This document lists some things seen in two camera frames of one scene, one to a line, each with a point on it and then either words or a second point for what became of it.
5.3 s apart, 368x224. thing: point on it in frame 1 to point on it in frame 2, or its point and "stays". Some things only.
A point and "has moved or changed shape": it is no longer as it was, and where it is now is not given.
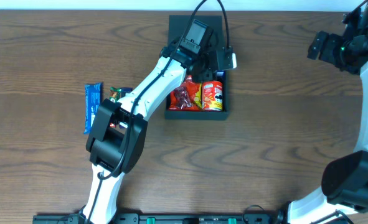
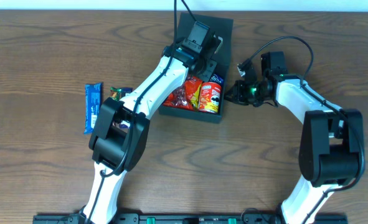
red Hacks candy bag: [182, 98] stays
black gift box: [176, 26] has moved or changed shape
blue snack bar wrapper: [93, 97] stays
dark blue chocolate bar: [124, 91] stays
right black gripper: [317, 45] to [242, 90]
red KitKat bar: [114, 94] stays
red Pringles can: [212, 96] has moved or changed shape
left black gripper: [207, 73] to [207, 69]
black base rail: [164, 218] stays
